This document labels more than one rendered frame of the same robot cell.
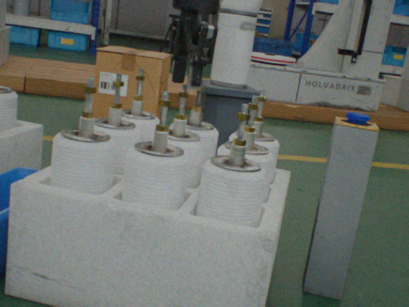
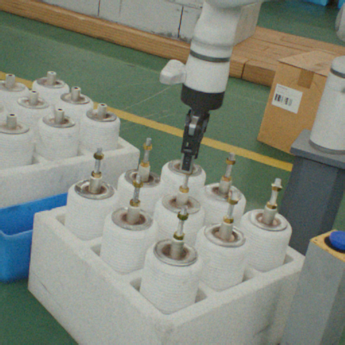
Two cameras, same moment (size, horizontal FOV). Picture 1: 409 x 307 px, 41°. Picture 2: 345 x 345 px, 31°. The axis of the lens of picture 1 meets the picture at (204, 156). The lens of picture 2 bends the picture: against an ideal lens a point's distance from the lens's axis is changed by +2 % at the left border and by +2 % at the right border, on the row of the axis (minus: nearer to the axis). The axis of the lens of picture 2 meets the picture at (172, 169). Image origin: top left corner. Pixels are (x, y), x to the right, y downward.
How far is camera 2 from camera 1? 0.62 m
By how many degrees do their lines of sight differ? 34
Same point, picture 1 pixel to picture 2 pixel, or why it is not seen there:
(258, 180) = (178, 275)
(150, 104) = not seen: hidden behind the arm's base
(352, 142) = (321, 263)
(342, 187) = (308, 304)
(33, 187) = (45, 220)
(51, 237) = (50, 261)
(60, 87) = not seen: hidden behind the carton
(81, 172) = (77, 220)
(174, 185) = (129, 253)
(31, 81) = (250, 68)
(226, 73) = (320, 135)
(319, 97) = not seen: outside the picture
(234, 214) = (154, 296)
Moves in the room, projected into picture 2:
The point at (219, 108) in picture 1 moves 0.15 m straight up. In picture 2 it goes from (303, 170) to (321, 108)
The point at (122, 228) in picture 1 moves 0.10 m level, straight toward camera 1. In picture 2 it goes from (83, 274) to (44, 302)
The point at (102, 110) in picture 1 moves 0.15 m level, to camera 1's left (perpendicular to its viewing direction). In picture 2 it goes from (272, 122) to (237, 108)
